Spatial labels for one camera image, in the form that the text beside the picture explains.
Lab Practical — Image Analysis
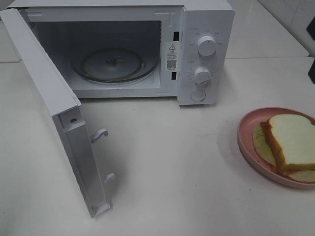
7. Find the white microwave door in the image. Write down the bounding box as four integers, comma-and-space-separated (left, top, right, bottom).
0, 8, 115, 218

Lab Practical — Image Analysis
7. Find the white microwave oven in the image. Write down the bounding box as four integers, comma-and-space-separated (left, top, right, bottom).
5, 0, 234, 105

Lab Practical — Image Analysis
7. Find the white microwave knob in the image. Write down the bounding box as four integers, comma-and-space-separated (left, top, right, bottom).
193, 67, 212, 84
197, 34, 218, 57

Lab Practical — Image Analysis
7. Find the white bread sandwich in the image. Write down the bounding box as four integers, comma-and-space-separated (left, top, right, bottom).
252, 114, 315, 183

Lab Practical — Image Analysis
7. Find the glass microwave turntable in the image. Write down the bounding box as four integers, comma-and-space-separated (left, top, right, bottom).
72, 47, 159, 84

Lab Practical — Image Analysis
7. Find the round door release button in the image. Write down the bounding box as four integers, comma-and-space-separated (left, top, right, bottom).
190, 90, 206, 102

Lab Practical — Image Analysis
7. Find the pink plate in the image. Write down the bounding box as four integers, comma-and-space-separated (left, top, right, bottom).
237, 107, 315, 190

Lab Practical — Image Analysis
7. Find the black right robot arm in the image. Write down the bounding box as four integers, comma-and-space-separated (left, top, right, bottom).
306, 17, 315, 84

